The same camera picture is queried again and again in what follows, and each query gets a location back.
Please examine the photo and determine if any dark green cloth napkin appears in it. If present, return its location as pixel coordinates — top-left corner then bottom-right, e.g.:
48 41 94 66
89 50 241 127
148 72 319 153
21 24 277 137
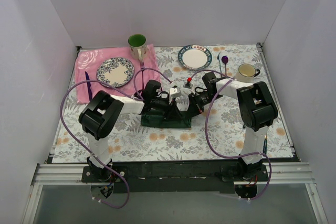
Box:
141 111 192 129

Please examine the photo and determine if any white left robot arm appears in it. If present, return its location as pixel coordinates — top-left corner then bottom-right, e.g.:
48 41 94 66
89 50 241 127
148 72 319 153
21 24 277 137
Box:
79 80 184 182

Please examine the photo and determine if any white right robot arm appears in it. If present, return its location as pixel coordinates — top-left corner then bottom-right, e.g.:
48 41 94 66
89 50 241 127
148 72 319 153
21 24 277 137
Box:
184 70 278 181

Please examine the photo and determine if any white plate blue lettered rim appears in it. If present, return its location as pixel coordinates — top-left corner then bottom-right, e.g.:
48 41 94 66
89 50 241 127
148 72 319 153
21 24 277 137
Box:
177 45 213 71

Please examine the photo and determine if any purple metallic fork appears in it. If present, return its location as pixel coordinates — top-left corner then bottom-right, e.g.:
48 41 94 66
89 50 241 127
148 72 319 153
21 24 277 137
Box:
140 61 145 90

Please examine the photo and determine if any blue metallic teaspoon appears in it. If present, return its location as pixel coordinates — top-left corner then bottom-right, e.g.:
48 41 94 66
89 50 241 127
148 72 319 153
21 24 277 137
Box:
217 52 222 73

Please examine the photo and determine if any purple metallic spoon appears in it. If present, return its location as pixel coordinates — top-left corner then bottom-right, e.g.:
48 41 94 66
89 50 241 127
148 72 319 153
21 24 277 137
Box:
221 56 228 74

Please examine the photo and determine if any blue floral patterned plate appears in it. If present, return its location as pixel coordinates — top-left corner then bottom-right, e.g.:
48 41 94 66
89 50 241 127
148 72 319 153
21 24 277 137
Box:
96 57 135 88

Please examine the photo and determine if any green interior ceramic mug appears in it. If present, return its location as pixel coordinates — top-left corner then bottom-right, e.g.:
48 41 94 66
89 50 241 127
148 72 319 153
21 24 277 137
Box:
128 34 149 62

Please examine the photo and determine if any purple blue knife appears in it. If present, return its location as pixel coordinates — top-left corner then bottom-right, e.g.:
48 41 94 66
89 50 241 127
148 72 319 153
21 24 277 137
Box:
85 71 92 101

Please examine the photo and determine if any pink cloth placemat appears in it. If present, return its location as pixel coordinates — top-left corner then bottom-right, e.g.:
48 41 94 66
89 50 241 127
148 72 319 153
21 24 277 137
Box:
75 44 160 104

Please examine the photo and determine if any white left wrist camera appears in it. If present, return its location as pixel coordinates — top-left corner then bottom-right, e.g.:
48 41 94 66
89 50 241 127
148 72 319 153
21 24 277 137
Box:
169 86 181 103

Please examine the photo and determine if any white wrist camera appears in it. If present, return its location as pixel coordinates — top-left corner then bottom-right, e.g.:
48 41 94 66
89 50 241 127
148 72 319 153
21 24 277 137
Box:
183 78 193 90
169 86 181 103

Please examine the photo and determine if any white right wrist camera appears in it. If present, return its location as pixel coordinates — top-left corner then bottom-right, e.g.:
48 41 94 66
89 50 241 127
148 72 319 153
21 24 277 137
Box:
183 78 193 90

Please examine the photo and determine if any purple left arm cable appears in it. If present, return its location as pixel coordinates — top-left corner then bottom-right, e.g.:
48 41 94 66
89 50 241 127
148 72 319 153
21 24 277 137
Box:
59 68 174 209

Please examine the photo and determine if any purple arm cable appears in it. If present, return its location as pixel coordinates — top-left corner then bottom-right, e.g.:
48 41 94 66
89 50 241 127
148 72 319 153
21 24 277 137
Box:
59 68 174 209
187 69 272 203

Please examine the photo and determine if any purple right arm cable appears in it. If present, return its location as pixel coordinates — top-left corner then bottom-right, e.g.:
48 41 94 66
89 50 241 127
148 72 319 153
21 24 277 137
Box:
187 69 272 203

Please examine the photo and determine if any cream enamel mug black handle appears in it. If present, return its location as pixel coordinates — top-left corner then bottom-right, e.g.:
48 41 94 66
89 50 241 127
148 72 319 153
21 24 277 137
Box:
235 63 260 83

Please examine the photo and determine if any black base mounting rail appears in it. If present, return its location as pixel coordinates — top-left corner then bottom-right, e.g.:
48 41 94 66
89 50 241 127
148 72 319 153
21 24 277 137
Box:
81 159 270 194

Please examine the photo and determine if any gold fork teal handle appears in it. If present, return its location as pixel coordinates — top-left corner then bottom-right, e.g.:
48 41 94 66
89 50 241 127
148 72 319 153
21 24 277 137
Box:
262 135 267 154

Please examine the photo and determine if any silver aluminium frame rail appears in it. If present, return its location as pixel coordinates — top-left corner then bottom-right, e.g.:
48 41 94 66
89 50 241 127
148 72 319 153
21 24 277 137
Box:
31 163 90 187

